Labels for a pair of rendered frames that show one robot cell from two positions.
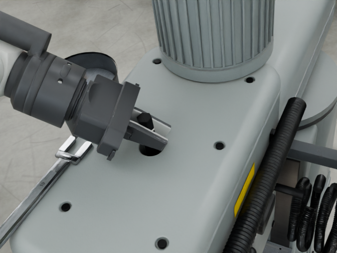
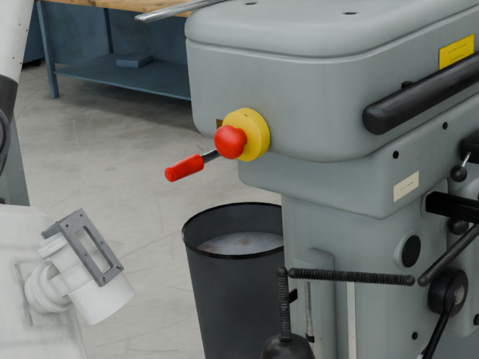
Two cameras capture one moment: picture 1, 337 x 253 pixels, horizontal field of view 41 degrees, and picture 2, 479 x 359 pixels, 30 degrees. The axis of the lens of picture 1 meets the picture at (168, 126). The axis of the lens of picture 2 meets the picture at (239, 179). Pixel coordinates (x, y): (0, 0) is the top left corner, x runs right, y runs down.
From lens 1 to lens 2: 0.76 m
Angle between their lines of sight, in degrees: 24
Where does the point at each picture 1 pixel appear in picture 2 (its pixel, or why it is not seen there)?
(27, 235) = (208, 11)
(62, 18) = (223, 188)
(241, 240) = (443, 74)
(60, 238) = (243, 11)
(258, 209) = (469, 65)
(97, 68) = (268, 233)
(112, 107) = not seen: outside the picture
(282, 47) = not seen: outside the picture
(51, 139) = (162, 350)
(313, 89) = not seen: outside the picture
